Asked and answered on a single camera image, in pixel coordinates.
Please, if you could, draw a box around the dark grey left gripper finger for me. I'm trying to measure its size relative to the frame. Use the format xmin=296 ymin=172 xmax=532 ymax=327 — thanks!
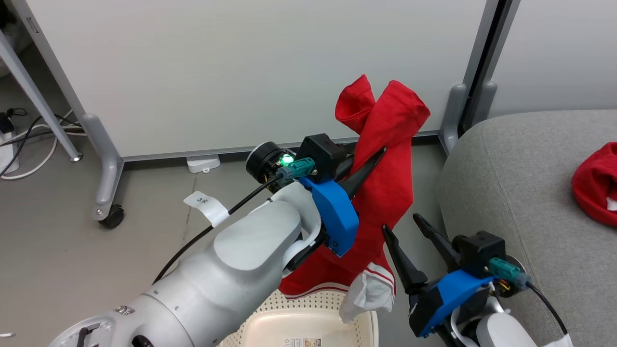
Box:
xmin=333 ymin=152 xmax=358 ymax=182
xmin=342 ymin=147 xmax=387 ymax=200

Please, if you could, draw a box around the blue-covered right gripper body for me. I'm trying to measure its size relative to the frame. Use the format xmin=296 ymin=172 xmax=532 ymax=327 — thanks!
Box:
xmin=409 ymin=269 xmax=497 ymax=338

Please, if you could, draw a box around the pink plastic laundry basket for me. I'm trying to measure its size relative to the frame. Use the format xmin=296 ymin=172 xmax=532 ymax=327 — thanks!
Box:
xmin=217 ymin=289 xmax=379 ymax=347

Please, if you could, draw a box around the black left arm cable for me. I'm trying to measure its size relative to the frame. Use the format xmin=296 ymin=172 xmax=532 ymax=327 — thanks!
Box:
xmin=152 ymin=176 xmax=285 ymax=285

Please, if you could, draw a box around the teal right camera connector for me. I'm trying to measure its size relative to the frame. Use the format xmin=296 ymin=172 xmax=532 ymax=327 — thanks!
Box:
xmin=489 ymin=257 xmax=531 ymax=290

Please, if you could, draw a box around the black caster wheel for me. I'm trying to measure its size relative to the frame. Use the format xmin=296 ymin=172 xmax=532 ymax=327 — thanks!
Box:
xmin=99 ymin=204 xmax=125 ymax=229

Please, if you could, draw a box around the large white partition panel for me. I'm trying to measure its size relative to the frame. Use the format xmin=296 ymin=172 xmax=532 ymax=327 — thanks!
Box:
xmin=10 ymin=0 xmax=499 ymax=162

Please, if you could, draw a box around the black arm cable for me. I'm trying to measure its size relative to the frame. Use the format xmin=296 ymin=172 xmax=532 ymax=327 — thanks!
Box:
xmin=525 ymin=282 xmax=569 ymax=338
xmin=152 ymin=176 xmax=285 ymax=285

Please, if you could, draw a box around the narrow white partition panel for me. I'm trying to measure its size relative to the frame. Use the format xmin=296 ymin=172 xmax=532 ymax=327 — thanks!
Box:
xmin=460 ymin=0 xmax=617 ymax=135

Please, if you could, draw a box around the red garment with white stripes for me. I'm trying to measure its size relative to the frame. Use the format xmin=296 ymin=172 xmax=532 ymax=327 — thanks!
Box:
xmin=279 ymin=74 xmax=431 ymax=323

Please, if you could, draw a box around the teal left camera connector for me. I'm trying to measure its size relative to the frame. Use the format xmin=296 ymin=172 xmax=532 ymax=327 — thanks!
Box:
xmin=276 ymin=157 xmax=316 ymax=186

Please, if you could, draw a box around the grey slanted table leg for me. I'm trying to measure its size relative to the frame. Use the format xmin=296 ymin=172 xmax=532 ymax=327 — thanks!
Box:
xmin=0 ymin=29 xmax=82 ymax=162

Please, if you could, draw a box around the white cable label tag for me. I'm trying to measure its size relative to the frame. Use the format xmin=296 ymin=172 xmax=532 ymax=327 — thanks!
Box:
xmin=183 ymin=191 xmax=229 ymax=227

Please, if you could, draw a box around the long white floor cable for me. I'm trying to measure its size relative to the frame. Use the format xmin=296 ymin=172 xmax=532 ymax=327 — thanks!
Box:
xmin=0 ymin=111 xmax=87 ymax=180

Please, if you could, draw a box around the white power strip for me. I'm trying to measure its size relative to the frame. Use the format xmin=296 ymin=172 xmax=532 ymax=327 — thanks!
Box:
xmin=0 ymin=145 xmax=20 ymax=174

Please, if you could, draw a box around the teal camera connector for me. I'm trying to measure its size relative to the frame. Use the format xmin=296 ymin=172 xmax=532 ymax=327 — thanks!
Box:
xmin=489 ymin=257 xmax=531 ymax=290
xmin=276 ymin=157 xmax=316 ymax=186

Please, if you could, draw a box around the grey fabric sofa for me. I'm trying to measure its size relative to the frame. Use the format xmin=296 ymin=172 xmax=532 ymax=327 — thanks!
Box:
xmin=438 ymin=110 xmax=617 ymax=347

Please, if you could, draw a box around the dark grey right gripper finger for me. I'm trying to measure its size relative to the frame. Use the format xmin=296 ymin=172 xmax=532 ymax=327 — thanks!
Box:
xmin=382 ymin=224 xmax=429 ymax=295
xmin=413 ymin=214 xmax=459 ymax=272

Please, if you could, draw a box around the thin black floor cable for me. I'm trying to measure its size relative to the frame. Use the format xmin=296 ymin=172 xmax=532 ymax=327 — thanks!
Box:
xmin=0 ymin=108 xmax=82 ymax=176

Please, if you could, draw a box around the black plug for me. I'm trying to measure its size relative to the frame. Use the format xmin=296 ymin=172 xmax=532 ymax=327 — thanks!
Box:
xmin=0 ymin=108 xmax=16 ymax=135

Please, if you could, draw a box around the white power adapter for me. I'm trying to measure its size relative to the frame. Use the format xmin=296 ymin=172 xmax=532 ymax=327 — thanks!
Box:
xmin=186 ymin=154 xmax=221 ymax=173

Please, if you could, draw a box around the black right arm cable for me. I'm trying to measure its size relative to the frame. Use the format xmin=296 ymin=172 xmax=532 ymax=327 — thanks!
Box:
xmin=525 ymin=282 xmax=569 ymax=338

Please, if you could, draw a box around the grey partition leg with caster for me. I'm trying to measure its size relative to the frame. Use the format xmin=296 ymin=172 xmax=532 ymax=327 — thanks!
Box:
xmin=82 ymin=113 xmax=125 ymax=229

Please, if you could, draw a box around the blue-covered left gripper body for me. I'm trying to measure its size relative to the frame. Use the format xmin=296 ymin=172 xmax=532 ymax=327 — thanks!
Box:
xmin=299 ymin=176 xmax=360 ymax=258

